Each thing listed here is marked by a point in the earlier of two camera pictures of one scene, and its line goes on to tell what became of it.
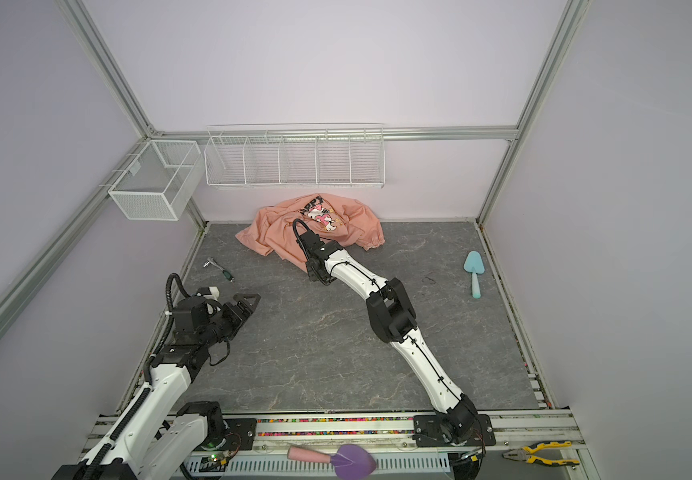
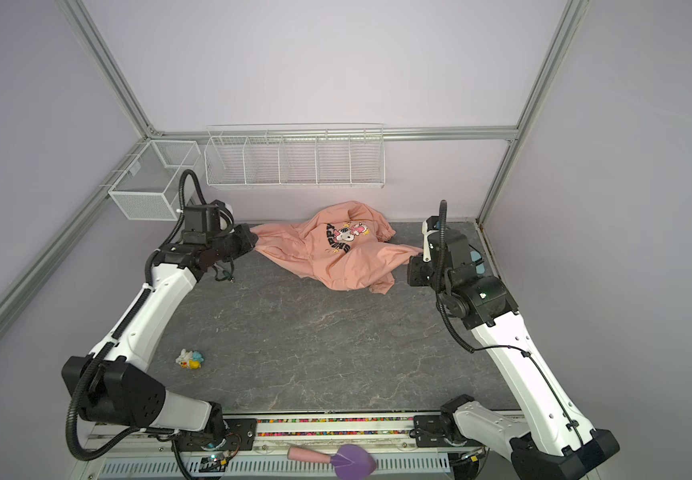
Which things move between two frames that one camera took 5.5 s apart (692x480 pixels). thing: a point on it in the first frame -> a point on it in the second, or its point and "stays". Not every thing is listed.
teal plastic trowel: x=474 y=264 stays
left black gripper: x=240 y=318 -> x=248 y=239
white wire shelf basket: x=296 y=156 stays
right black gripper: x=312 y=272 -> x=417 y=278
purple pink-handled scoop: x=349 y=461 stays
